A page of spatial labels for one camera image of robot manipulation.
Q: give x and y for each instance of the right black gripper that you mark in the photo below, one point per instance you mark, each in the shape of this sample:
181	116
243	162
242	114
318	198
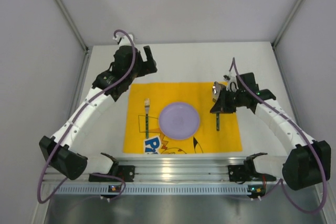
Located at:
223	100

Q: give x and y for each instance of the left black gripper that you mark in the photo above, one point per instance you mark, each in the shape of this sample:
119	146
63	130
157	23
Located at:
148	61

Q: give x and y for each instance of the small metal cup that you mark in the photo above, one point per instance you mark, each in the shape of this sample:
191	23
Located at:
216	89

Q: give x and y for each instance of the spoon with green handle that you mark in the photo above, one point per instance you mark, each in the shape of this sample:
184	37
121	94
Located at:
217	117

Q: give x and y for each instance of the fork with green handle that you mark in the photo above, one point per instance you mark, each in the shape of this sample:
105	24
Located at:
147	108

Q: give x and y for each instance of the yellow Pikachu cloth placemat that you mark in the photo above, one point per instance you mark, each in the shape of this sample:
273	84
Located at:
198	94

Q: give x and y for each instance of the purple plastic plate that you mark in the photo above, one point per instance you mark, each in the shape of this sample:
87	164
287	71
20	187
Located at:
179	121

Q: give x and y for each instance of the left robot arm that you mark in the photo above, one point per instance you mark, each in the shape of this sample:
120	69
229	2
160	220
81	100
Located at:
62	149

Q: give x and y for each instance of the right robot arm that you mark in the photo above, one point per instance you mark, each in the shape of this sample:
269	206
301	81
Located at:
308	161

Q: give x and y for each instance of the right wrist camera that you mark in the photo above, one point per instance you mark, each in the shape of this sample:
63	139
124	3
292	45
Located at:
231	82

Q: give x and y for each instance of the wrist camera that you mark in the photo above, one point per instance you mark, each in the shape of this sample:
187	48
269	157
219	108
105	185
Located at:
122	40
231	82

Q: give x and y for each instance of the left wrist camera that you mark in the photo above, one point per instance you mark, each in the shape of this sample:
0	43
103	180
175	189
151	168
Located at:
122	40

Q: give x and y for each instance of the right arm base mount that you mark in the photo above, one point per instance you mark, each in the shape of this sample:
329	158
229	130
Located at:
247	173

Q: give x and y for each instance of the aluminium front rail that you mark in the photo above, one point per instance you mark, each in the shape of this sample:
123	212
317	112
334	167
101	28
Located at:
174	169

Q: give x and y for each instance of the grey slotted cable duct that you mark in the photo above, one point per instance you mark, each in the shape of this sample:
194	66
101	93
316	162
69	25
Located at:
161	189

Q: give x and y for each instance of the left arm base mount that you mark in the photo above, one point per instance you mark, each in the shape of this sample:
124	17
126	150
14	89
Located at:
124	172

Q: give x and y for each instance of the left aluminium frame post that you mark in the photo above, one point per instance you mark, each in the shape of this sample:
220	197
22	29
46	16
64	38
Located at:
71	24

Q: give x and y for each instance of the aluminium frame post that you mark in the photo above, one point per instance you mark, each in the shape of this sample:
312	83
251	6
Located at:
71	24
287	22

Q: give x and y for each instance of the right aluminium frame post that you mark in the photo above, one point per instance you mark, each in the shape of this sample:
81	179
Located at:
287	22

